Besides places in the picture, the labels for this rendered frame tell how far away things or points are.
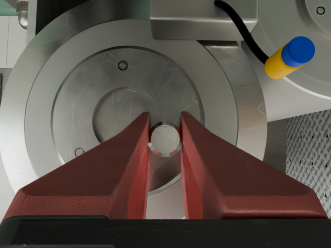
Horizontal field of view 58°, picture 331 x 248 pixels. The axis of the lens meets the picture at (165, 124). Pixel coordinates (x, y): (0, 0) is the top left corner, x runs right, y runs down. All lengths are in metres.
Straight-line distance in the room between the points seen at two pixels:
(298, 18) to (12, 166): 0.18
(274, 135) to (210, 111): 0.37
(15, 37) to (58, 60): 3.19
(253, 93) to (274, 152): 0.36
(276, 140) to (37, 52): 0.42
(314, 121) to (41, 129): 0.28
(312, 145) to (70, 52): 0.28
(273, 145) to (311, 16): 0.35
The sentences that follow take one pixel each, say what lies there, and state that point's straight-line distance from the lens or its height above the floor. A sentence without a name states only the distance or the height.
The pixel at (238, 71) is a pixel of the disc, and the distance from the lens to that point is 0.17.
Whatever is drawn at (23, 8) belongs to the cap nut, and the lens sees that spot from 0.57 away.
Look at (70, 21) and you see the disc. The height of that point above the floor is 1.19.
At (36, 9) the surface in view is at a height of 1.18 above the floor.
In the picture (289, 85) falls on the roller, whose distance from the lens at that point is 0.18.
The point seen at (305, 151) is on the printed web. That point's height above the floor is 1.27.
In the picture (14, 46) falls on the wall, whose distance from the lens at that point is 3.34.
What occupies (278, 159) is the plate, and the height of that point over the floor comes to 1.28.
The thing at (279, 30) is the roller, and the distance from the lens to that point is 0.19.
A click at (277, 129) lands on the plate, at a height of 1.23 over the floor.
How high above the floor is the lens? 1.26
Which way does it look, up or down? 4 degrees down
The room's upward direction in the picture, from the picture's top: 179 degrees counter-clockwise
